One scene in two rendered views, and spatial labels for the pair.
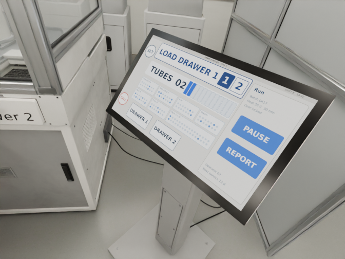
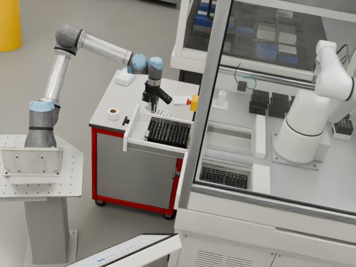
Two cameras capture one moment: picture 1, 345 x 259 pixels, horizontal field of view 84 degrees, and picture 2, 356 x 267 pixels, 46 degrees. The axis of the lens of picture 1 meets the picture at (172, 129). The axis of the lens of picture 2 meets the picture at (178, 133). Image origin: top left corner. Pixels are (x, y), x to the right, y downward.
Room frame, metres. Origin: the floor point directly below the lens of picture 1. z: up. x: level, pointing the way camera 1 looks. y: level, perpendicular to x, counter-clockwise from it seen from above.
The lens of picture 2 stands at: (0.81, -0.74, 2.31)
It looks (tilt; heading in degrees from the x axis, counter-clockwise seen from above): 39 degrees down; 104
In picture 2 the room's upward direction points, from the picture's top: 9 degrees clockwise
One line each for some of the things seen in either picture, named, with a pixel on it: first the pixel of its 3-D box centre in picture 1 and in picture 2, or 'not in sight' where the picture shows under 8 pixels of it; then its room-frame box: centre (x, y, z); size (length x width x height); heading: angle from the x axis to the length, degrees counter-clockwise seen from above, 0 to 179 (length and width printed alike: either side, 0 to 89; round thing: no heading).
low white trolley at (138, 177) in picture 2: not in sight; (144, 147); (0.10, 1.31, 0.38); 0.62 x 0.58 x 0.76; 101
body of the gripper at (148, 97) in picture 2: not in sight; (151, 91); (0.16, 1.16, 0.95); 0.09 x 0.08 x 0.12; 0
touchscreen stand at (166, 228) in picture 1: (171, 207); not in sight; (0.44, -0.04, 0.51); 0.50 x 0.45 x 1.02; 142
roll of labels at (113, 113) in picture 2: not in sight; (113, 113); (-0.03, 1.07, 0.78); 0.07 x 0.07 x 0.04
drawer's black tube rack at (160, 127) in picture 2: not in sight; (168, 134); (0.35, 0.94, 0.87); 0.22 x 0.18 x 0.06; 11
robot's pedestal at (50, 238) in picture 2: not in sight; (47, 211); (-0.17, 0.56, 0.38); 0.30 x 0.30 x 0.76; 27
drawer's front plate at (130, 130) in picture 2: not in sight; (131, 126); (0.16, 0.91, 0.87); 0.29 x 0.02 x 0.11; 101
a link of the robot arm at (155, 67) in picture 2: not in sight; (154, 68); (0.17, 1.16, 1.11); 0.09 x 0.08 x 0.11; 25
